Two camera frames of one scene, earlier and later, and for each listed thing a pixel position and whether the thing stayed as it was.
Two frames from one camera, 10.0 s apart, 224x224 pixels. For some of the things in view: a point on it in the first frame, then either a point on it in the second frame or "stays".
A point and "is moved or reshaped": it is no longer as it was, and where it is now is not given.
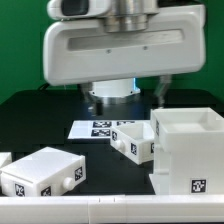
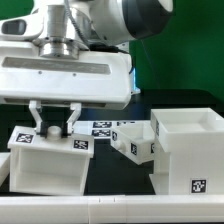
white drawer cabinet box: x=188 y=154 stays
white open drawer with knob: x=134 y=140 stays
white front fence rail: x=112 y=209 stays
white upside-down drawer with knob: x=47 y=172 is moved or reshaped
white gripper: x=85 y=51 to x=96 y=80
